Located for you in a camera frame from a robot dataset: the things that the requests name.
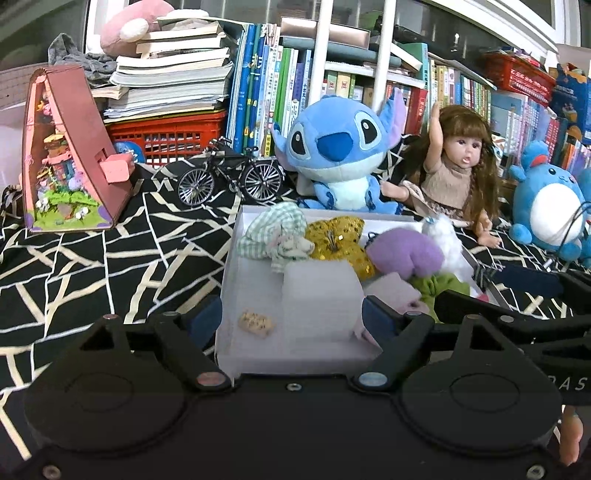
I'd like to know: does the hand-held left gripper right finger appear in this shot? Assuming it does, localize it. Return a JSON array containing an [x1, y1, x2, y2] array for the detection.
[[353, 295, 527, 392]]

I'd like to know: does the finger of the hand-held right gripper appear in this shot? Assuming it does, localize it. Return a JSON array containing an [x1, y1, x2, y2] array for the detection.
[[501, 267, 591, 301], [436, 288, 536, 344]]

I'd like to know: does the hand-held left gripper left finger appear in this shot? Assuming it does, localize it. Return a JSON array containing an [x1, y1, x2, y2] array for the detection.
[[60, 295, 234, 392]]

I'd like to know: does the pale pink floral bow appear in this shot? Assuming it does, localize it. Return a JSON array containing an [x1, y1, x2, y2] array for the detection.
[[353, 272, 432, 347]]

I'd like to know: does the green scrunchie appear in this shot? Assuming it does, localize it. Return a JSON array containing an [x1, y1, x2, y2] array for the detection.
[[411, 272, 471, 324]]

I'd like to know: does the white cardboard box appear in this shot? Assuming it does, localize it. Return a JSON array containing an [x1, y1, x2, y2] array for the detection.
[[215, 203, 499, 377]]

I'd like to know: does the white foam block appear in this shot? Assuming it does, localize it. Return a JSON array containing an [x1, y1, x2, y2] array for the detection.
[[283, 261, 365, 347]]

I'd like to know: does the purple fluffy scrunchie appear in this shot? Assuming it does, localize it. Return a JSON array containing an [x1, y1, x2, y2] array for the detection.
[[367, 228, 445, 280]]

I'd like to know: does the white fluffy scrunchie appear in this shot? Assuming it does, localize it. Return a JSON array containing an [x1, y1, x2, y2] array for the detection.
[[421, 215, 464, 273]]

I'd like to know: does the gold sequin bow hair clip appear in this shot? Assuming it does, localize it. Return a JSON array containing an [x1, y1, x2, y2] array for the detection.
[[305, 218, 376, 281]]

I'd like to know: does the green checked cloth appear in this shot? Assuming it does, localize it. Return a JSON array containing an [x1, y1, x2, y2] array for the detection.
[[237, 202, 315, 274]]

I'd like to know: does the person's right hand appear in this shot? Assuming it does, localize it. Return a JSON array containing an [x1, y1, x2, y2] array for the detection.
[[560, 406, 583, 467]]

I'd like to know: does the blue round mouse plush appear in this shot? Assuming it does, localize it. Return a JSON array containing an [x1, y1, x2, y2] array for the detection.
[[508, 140, 589, 261]]

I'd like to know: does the black white patterned blanket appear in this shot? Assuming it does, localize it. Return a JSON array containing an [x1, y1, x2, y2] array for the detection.
[[0, 134, 591, 462]]

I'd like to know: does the brown-haired doll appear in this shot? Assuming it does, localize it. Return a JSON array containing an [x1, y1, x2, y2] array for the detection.
[[381, 102, 504, 250]]

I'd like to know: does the black model bicycle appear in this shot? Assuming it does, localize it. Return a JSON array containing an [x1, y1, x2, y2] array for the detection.
[[178, 137, 284, 206]]

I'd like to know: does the blue alien plush toy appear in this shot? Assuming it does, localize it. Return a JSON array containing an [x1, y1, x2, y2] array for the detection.
[[271, 88, 407, 215]]

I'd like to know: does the blue round toy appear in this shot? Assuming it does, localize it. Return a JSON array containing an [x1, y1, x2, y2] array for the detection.
[[114, 141, 146, 164]]

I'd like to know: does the blue printed carton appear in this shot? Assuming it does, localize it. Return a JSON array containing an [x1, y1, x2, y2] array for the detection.
[[549, 64, 591, 146]]

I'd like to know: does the red plastic basket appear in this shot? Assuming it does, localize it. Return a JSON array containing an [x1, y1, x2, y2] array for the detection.
[[482, 52, 557, 95], [106, 111, 227, 164]]

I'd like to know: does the pink triangular diorama house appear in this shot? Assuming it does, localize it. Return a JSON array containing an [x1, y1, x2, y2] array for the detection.
[[21, 65, 136, 234]]

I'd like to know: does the row of upright books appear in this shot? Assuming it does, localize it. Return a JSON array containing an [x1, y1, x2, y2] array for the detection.
[[226, 23, 591, 176]]

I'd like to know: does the stack of flat books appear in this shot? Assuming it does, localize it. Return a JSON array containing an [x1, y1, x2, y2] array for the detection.
[[90, 16, 236, 123]]

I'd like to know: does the white paper board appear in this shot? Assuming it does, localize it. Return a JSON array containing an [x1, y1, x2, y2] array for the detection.
[[0, 108, 28, 190]]

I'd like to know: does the grey cloth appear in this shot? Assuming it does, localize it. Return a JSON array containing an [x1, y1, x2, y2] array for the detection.
[[47, 33, 120, 88]]

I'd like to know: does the pale ruled box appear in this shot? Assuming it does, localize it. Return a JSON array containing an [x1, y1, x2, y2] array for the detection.
[[0, 65, 47, 110]]

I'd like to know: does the pink plush toy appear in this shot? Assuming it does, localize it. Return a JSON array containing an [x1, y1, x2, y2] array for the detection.
[[100, 0, 175, 57]]

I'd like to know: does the black cable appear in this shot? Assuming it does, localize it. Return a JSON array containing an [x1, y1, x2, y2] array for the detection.
[[542, 200, 591, 271]]

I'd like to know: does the white window frame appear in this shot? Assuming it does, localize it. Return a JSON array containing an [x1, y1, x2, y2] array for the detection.
[[88, 0, 573, 61]]

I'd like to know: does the white trolley handle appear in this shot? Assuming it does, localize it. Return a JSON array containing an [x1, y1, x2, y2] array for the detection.
[[310, 0, 397, 112]]

